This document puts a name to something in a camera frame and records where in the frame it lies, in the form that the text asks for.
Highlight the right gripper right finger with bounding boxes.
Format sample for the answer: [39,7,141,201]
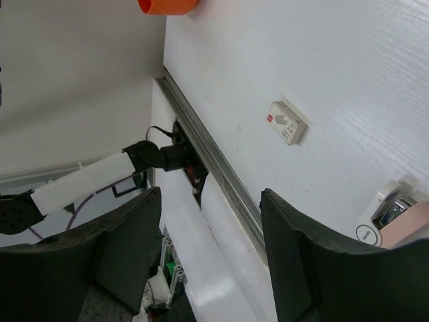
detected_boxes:
[260,189,428,321]

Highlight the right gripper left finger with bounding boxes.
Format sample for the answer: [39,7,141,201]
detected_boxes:
[1,187,162,321]

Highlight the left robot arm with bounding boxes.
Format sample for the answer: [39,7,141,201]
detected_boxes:
[1,140,188,235]

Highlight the white cover sheet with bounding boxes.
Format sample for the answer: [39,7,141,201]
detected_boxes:
[155,170,277,321]

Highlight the pink mini stapler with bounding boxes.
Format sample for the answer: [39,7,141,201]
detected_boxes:
[355,180,428,249]

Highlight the staples box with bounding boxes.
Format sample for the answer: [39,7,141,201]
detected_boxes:
[266,101,308,146]

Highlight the orange round pen holder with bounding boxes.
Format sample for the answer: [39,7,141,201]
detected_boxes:
[137,0,198,15]

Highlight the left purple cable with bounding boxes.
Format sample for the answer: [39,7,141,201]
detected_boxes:
[28,174,135,241]

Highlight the aluminium front rail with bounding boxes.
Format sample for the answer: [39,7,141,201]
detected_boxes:
[156,69,267,262]

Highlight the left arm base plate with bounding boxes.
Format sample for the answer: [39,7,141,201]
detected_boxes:
[145,121,208,202]

